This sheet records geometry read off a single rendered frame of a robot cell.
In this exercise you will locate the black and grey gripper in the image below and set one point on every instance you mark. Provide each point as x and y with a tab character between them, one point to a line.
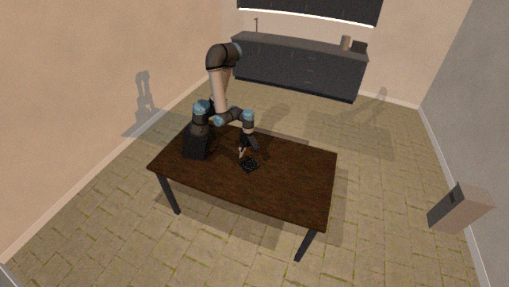
245	143

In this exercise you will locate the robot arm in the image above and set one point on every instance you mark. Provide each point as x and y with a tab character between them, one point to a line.
226	54

